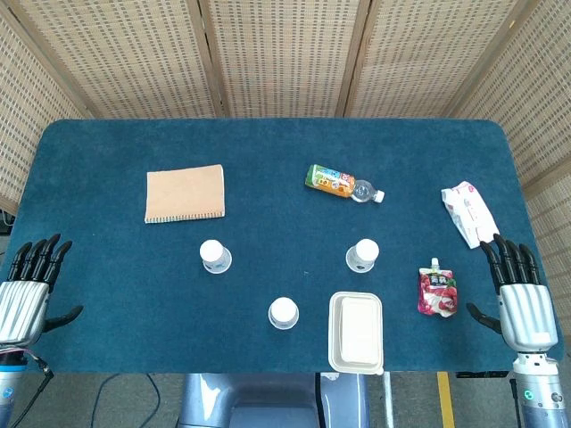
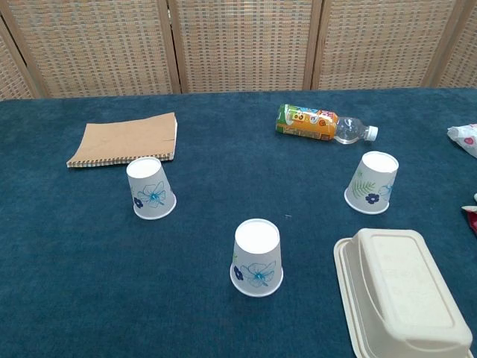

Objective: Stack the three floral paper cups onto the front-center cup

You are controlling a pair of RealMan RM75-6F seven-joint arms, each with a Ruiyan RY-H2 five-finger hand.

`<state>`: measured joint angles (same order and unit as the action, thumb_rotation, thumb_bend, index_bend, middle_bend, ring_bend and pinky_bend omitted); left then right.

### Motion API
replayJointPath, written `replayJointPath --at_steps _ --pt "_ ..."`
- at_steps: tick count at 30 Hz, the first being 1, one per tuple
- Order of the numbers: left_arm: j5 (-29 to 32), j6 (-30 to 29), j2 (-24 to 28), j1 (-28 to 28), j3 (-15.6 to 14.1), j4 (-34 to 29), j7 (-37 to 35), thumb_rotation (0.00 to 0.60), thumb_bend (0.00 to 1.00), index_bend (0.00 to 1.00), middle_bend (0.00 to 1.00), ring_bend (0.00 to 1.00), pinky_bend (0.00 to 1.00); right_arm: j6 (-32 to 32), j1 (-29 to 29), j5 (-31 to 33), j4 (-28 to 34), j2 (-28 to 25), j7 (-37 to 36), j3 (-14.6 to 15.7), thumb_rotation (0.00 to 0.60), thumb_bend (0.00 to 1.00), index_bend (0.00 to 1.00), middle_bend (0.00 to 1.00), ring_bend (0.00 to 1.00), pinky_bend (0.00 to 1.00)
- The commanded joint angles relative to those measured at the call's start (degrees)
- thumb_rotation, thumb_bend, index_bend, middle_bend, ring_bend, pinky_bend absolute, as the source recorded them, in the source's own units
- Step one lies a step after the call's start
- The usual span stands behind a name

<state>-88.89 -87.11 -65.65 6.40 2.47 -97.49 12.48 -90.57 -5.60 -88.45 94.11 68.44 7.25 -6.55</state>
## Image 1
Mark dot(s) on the beige lidded food container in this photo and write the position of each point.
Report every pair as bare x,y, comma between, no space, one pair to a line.
357,332

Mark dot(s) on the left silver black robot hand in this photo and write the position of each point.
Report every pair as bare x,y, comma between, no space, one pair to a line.
24,307

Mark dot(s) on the dark blue table mat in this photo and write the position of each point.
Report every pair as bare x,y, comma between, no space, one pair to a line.
267,142

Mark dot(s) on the white table leg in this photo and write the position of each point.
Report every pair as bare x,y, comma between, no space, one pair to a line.
388,401

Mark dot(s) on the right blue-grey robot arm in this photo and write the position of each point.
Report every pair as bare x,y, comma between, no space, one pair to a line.
537,392

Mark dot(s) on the red spouted drink pouch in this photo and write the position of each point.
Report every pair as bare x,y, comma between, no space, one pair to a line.
437,292

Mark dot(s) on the white floral paper cup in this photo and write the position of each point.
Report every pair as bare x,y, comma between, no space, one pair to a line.
283,312
363,254
213,253

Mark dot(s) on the blue-grey robot torso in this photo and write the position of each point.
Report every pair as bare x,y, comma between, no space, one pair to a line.
267,397

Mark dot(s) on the tan spiral notebook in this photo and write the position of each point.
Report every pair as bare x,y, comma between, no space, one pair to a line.
185,194

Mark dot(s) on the orange juice plastic bottle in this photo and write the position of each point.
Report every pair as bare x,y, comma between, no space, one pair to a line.
330,180

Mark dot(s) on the white pink snack packet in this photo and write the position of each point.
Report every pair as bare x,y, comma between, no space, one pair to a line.
468,214

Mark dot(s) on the woven folding screen panel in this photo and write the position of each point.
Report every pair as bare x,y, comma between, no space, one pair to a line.
535,102
125,58
27,111
437,58
285,58

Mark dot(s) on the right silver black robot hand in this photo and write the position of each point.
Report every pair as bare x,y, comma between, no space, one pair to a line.
528,312

